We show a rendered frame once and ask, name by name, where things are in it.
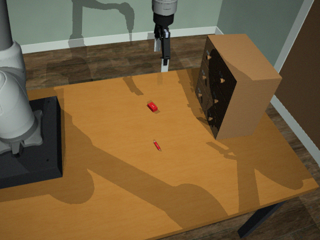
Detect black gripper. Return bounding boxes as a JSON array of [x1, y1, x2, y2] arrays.
[[153, 13, 174, 72]]

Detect small brown chest of drawers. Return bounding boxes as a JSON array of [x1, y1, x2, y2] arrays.
[[195, 34, 282, 140]]

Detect dark brown drawer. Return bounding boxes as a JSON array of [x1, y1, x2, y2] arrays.
[[195, 78, 209, 112], [205, 99, 221, 137], [215, 59, 236, 102], [210, 81, 228, 121], [199, 60, 214, 96], [203, 38, 220, 77]]

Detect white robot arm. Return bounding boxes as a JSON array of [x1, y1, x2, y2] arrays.
[[0, 0, 178, 156]]

